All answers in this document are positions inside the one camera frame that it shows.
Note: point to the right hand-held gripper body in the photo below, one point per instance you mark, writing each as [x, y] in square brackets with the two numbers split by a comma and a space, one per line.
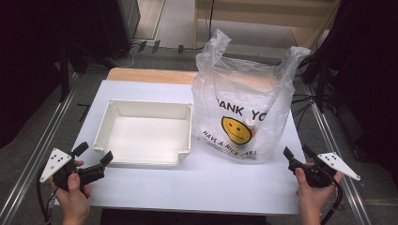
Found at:
[322, 175]

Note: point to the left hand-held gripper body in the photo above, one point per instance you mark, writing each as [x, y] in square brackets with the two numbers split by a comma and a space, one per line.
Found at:
[59, 159]

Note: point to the white plastic bin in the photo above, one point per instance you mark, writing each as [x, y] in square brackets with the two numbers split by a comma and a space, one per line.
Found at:
[144, 137]

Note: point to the orange juice bottle white cap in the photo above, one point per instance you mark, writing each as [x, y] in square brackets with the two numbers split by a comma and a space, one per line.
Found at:
[250, 122]

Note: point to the clear plastic smiley bag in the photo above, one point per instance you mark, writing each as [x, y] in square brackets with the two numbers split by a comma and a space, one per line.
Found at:
[231, 81]

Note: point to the person's right hand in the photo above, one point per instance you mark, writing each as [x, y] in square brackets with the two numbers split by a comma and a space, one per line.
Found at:
[313, 200]

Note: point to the person's left hand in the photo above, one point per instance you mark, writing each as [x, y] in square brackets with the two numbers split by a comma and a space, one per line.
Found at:
[74, 203]

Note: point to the black metal stand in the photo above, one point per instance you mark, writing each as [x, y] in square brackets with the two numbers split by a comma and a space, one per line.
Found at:
[64, 75]
[321, 87]

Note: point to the black curtain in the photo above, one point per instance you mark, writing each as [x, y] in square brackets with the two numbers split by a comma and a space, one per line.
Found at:
[369, 78]
[28, 62]

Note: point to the black floor tape piece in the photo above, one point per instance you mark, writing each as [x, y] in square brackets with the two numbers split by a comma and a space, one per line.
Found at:
[180, 49]
[156, 46]
[142, 46]

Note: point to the grey cabinet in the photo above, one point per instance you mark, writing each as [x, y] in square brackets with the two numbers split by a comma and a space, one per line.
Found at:
[131, 15]

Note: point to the metal floor rail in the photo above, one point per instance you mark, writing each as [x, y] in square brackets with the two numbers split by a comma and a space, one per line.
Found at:
[37, 150]
[338, 150]

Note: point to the light wooden frame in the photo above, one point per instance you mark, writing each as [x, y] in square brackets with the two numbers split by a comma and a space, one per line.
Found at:
[250, 12]

